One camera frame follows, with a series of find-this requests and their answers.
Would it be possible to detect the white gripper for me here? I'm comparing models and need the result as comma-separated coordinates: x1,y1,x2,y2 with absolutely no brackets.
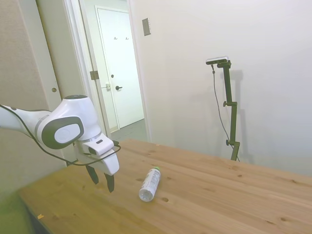
77,140,120,194

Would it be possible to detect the clear green-capped water bottle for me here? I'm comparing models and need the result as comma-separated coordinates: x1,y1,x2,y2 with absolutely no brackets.
138,166,162,202

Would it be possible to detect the white hallway door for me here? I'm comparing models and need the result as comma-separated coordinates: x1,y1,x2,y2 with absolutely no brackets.
96,7,145,130

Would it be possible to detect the beige door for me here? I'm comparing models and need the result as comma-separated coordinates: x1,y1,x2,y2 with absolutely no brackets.
19,0,74,115

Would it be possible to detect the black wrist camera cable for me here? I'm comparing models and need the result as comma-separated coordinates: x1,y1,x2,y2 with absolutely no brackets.
0,104,122,167

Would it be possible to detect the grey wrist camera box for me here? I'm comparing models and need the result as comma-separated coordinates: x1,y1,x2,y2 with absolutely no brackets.
82,136,116,157

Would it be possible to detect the black jointed camera stand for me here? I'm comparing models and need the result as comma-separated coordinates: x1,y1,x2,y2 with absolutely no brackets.
216,60,241,162

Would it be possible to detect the silver camera bar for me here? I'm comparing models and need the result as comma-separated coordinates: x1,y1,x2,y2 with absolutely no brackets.
205,55,230,66

